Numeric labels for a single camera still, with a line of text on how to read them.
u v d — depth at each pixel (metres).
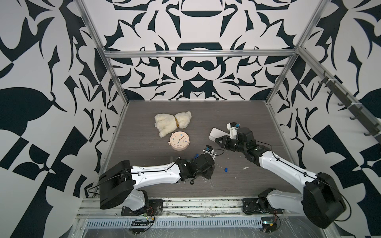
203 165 0.58
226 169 0.87
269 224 0.71
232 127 0.77
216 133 0.97
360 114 0.55
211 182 0.81
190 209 0.74
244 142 0.65
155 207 0.74
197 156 0.62
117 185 0.42
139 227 0.73
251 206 0.74
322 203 0.41
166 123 0.94
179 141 0.95
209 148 0.71
